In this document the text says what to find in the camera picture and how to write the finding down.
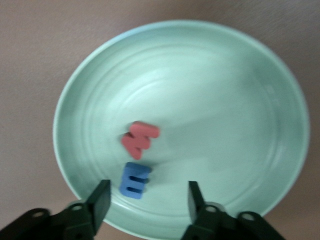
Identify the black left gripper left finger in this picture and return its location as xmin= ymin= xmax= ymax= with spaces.
xmin=0 ymin=179 xmax=112 ymax=240

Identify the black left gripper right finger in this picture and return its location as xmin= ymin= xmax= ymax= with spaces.
xmin=181 ymin=181 xmax=286 ymax=240

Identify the blue lowercase m letter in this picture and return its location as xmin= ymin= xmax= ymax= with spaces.
xmin=119 ymin=161 xmax=153 ymax=200

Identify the red lowercase w letter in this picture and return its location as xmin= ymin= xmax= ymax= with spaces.
xmin=121 ymin=120 xmax=161 ymax=161

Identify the green plate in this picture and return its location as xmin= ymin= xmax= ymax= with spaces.
xmin=52 ymin=19 xmax=311 ymax=238

